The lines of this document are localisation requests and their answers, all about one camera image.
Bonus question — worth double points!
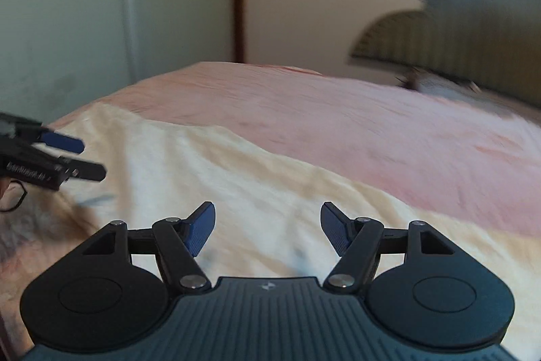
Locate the white glass wardrobe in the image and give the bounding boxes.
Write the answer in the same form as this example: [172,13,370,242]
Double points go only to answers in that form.
[1,0,234,123]

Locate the black cable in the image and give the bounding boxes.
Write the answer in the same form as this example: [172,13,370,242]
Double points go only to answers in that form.
[0,178,29,213]

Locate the cream white pants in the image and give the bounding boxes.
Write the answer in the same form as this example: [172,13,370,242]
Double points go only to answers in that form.
[1,105,540,360]

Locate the pink bed sheet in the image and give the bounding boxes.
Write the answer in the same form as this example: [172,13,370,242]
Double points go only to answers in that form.
[103,62,540,236]

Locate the green upholstered headboard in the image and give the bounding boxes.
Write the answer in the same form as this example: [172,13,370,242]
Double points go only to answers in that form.
[350,0,540,106]

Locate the grey striped pillow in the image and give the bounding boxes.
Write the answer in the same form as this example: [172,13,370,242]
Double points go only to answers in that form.
[398,68,527,115]

